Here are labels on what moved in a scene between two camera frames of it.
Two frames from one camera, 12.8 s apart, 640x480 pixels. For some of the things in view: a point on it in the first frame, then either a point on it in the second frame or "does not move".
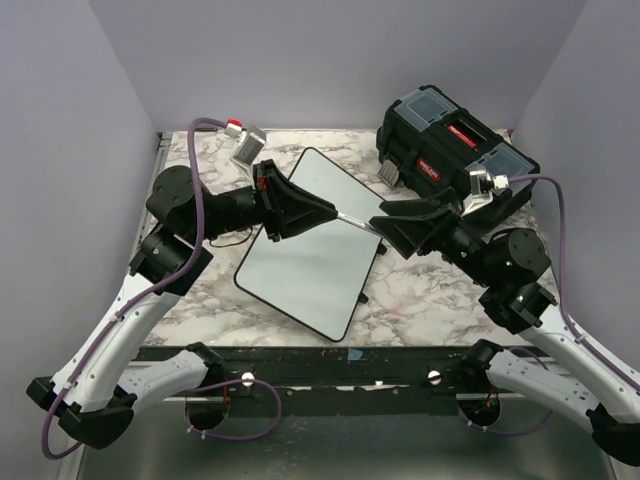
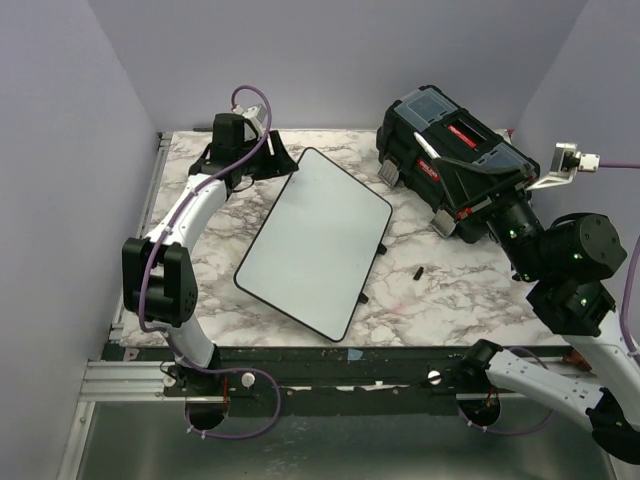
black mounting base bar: x=358 y=374 does not move
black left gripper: x=284 y=206 → x=276 y=165
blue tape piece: x=354 y=354 does not move
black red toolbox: x=427 y=145 does not move
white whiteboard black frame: x=317 y=273 does not move
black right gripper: x=409 y=233 → x=467 y=183
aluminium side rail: x=163 y=142 does not move
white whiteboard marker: x=357 y=222 → x=433 y=154
